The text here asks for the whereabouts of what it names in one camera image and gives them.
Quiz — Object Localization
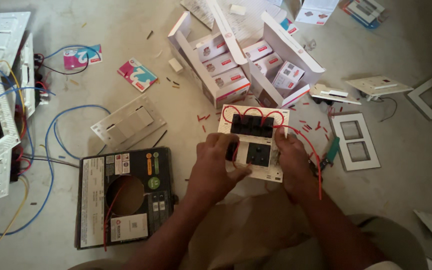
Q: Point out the person's right hand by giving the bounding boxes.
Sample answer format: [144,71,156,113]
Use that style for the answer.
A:
[274,126,319,203]

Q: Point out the person's left hand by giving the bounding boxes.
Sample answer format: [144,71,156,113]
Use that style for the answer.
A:
[185,132,253,205]

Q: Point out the white switch plate black modules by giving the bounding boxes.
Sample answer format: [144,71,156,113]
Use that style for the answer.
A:
[217,104,290,183]

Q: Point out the open white carton of boxes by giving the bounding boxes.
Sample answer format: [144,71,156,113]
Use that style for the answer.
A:
[167,0,251,110]
[241,11,326,109]

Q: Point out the pink and blue small packet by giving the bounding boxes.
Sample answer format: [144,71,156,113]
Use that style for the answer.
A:
[63,44,103,70]
[117,57,158,93]

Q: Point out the white leaflet box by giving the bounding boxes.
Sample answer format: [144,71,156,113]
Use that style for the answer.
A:
[290,0,340,26]

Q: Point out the white printed paper sheet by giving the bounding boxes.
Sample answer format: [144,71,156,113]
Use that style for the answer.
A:
[180,0,288,42]

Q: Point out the blue and white product box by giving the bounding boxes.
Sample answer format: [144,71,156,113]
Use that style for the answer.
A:
[340,0,386,29]

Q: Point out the red jumper wire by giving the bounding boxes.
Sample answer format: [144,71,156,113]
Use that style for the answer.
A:
[221,105,323,200]

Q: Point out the green handled wire stripper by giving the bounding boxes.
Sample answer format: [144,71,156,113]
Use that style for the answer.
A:
[308,136,341,177]

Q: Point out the white double window cover frame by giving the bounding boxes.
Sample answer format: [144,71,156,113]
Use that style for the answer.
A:
[329,112,382,172]

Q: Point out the white switch plate upside down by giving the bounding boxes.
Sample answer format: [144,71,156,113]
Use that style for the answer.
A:
[309,83,362,106]

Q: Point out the black wire coil box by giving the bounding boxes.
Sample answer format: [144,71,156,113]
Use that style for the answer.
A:
[74,146,176,250]

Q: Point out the white switch plate with rockers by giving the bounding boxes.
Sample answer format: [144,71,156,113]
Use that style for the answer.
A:
[90,92,167,151]

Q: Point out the small white switch module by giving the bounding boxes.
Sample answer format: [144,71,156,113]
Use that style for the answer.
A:
[168,58,184,73]

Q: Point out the white switch plate with wire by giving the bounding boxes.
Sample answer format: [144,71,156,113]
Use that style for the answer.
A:
[345,76,414,102]

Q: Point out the blue wire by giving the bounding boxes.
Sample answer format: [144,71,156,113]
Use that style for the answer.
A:
[0,45,112,237]

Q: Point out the yellow wire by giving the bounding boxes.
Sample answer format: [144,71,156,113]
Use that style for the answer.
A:
[0,60,29,260]

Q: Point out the heap of wired switch boards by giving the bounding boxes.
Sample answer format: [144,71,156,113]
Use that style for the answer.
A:
[0,10,52,205]

